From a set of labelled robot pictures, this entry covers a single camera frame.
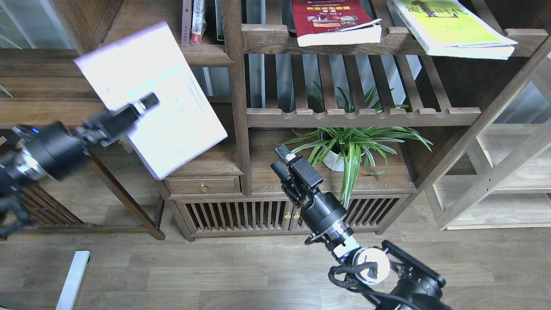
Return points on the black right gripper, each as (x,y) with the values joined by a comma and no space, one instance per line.
(300,181)

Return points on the light wooden shelf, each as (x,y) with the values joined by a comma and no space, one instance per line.
(510,187)

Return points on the white metal leg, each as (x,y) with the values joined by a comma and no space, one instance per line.
(73,280)

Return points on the slatted cabinet door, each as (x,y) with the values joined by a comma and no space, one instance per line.
(374,213)
(240,218)

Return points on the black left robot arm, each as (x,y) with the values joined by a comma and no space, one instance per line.
(57,152)

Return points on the red white upright book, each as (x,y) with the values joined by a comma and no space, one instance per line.
(198,23)

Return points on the white lavender book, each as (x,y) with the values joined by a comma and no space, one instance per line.
(178,129)

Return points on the right slatted cabinet door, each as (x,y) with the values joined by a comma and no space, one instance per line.
(374,213)

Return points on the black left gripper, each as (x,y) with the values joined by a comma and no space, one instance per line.
(108,126)

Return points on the small wooden drawer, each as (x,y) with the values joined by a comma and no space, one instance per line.
(220,184)

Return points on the dark wooden bookshelf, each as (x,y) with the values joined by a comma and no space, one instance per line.
(277,85)

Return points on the green spider plant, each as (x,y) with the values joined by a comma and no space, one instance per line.
(355,147)

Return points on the left slatted cabinet door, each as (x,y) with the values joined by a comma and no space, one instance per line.
(240,218)

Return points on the yellow green book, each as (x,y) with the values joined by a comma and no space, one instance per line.
(447,28)

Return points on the white plant pot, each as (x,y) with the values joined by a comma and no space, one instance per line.
(331,159)

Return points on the dark upright book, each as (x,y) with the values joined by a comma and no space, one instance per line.
(219,22)

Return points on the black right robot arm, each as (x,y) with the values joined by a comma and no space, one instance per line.
(387,276)

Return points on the slatted wooden rack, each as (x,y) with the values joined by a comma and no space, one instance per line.
(24,203)

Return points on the brown upright book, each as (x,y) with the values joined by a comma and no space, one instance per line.
(186,22)

